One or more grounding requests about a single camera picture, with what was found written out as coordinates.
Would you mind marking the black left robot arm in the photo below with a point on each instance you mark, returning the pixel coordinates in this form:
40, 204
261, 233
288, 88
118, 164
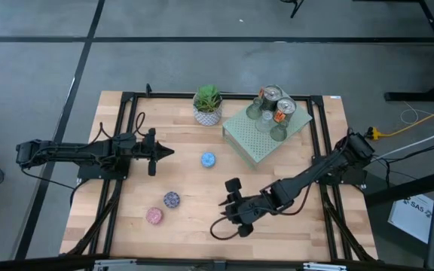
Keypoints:
70, 152

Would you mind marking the blue patterned candle tin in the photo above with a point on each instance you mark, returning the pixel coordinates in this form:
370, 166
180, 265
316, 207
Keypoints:
208, 160

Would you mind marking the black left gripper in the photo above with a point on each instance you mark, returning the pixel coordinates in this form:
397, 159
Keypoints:
152, 150

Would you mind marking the black chair base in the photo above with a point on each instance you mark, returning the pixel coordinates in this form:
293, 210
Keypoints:
296, 7

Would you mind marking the silver ribbed candle jar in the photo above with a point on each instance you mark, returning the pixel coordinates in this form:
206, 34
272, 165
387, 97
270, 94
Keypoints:
285, 108
271, 96

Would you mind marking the black floor beam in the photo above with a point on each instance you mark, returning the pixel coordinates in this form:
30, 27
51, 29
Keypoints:
409, 188

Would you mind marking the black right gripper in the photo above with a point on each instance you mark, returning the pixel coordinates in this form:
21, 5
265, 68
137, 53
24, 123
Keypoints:
249, 209

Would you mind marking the green perforated metal shelf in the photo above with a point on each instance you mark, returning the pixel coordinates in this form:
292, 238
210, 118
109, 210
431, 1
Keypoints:
251, 143

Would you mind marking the silver aluminium bracket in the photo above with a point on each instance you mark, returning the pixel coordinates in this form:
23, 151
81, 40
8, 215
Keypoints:
324, 267
113, 265

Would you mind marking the succulent in white patterned pot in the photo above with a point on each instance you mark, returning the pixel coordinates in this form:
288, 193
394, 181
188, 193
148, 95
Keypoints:
207, 113

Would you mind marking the dark floral candle tin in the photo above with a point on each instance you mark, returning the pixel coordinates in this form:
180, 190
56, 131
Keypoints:
171, 200

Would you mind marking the grey-green glass candlestick holder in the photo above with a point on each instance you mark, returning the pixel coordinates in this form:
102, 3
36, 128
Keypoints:
254, 109

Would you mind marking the pink patterned candle tin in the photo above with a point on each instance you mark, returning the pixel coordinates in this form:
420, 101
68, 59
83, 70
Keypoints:
154, 216

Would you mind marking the white cardboard box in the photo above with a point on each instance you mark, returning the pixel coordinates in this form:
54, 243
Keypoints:
409, 216

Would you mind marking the black aluminium table frame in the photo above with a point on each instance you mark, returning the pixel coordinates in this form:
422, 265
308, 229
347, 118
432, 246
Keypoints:
164, 95

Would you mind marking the black desk frame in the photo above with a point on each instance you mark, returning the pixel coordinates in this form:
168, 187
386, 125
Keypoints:
420, 96

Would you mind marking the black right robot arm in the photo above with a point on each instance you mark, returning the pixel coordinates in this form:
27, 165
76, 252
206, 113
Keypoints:
307, 177

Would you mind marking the clear glass candlestick holder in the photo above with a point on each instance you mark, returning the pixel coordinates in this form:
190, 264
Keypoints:
265, 121

